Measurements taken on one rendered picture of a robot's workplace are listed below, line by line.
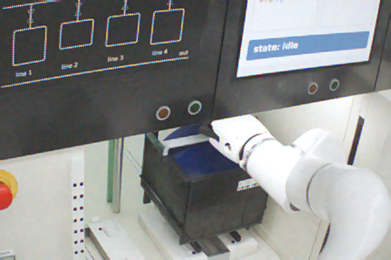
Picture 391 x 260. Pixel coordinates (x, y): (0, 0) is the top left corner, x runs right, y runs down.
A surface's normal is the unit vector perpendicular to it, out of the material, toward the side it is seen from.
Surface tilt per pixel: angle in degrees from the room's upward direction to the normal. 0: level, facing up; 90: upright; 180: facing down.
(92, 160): 0
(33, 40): 90
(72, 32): 90
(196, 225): 91
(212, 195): 91
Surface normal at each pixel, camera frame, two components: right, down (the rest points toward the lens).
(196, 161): 0.47, 0.51
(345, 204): -0.73, -0.33
